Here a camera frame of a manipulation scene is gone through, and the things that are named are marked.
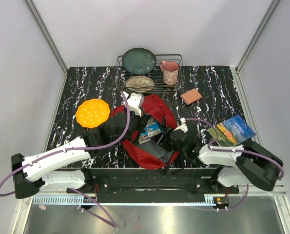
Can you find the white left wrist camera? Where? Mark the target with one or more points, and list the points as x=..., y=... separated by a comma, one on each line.
x=134, y=102

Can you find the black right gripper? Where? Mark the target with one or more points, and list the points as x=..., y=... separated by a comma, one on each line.
x=163, y=143

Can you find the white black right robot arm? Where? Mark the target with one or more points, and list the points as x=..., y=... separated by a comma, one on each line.
x=248, y=163

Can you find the pink leather wallet notebook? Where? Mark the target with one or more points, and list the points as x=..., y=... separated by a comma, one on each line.
x=191, y=96

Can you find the blue Animal Farm book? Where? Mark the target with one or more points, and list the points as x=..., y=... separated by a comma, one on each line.
x=232, y=132

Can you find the blue treehouse comic book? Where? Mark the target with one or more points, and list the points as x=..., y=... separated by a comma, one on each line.
x=151, y=130

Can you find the dark teal plate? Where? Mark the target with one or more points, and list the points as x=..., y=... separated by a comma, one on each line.
x=139, y=61

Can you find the black wire dish rack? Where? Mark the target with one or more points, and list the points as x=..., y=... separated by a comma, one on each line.
x=122, y=75

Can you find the beige patterned small plate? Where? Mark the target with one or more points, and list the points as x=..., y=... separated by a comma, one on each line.
x=140, y=84

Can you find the aluminium frame rail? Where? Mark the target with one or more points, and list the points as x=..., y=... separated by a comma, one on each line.
x=44, y=31

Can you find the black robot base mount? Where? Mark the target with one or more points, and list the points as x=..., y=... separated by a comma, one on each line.
x=135, y=185

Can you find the red backpack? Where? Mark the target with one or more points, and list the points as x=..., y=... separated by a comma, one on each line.
x=158, y=109

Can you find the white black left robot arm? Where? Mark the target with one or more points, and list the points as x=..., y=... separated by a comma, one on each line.
x=27, y=181

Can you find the pink patterned mug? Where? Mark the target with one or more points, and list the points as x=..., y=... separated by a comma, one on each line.
x=170, y=72

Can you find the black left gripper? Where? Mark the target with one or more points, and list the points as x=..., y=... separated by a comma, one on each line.
x=141, y=120

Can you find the orange dotted plate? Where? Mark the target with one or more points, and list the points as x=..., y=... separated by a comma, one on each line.
x=92, y=113

